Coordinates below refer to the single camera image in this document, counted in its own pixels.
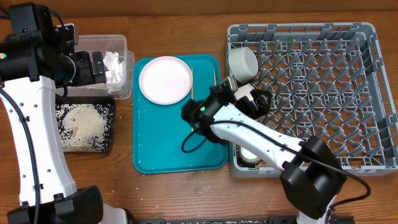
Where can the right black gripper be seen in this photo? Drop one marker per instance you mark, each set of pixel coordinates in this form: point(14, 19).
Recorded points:
point(262, 104)

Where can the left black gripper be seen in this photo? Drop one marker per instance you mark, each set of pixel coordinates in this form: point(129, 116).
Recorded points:
point(87, 76)

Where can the white napkin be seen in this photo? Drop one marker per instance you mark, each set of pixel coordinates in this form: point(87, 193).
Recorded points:
point(114, 71)

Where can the grey bowl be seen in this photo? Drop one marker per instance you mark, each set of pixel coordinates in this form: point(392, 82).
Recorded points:
point(242, 64)

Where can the white rice grains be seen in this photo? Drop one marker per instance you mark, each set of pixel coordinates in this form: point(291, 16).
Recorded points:
point(84, 124)

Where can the white cup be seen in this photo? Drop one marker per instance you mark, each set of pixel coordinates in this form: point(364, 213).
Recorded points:
point(248, 157)

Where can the large white plate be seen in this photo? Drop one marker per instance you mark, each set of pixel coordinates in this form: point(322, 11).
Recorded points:
point(165, 80)

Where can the small pink plate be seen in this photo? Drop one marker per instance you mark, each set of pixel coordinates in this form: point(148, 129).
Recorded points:
point(244, 91)

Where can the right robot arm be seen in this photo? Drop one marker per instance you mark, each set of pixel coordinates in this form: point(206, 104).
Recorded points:
point(309, 172)

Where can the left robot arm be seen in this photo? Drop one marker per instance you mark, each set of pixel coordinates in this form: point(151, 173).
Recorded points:
point(30, 70)

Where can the clear plastic waste bin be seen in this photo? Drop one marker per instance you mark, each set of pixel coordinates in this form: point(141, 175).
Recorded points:
point(103, 43)

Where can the grey dishwasher rack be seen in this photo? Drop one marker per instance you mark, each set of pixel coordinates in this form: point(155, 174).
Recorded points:
point(327, 80)

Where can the black rectangular tray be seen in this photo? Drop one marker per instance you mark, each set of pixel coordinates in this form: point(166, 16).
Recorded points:
point(87, 124)

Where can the teal serving tray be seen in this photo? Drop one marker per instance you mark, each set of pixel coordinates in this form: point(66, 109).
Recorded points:
point(161, 140)

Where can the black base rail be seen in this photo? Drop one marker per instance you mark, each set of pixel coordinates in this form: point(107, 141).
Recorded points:
point(270, 220)

